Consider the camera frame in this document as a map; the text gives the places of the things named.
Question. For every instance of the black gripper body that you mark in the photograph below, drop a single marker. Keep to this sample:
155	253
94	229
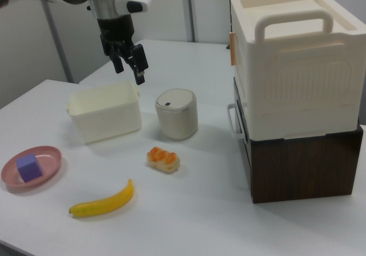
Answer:
115	28

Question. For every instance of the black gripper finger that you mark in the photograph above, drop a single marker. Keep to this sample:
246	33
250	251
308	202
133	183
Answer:
140	64
116	63

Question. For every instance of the dark wood drawer cabinet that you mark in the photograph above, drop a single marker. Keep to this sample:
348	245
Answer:
300	170

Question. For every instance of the cream open plastic bin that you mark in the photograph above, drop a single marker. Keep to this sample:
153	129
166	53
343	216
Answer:
108	121

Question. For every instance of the cream lidded trash can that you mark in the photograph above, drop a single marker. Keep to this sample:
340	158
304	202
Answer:
177	119

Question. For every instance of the toy bread with orange glaze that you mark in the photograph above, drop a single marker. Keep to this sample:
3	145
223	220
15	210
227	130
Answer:
163	161

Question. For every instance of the pink plate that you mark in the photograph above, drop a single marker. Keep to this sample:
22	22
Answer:
48	159

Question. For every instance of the purple cube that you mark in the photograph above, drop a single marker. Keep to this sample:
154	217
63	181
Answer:
28	167

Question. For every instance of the yellow toy banana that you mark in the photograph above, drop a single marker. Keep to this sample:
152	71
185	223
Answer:
105	203

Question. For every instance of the cream plastic storage cabinet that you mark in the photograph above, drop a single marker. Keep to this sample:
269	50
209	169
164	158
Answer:
300	67

